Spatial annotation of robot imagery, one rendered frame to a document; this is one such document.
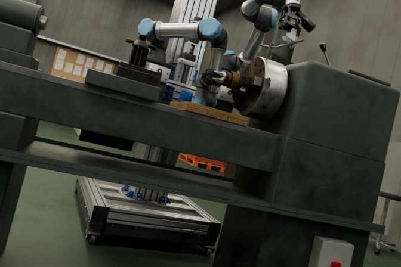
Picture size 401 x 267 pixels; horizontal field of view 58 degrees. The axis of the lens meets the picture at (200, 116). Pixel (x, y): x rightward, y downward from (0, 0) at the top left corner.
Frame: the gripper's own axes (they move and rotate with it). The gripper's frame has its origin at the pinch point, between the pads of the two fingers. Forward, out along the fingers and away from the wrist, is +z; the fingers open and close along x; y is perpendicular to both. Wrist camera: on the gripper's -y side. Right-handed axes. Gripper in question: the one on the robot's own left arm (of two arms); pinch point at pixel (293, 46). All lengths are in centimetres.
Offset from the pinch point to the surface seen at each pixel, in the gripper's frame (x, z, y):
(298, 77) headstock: -3.8, 12.8, -6.7
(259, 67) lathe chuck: -15.2, 7.8, 8.6
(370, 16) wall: -270, -268, -311
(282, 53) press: -372, -212, -216
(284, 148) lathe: -9.2, 47.4, -5.9
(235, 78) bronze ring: -19.8, 15.7, 18.9
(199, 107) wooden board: -11, 37, 38
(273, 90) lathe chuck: -9.1, 21.0, 3.4
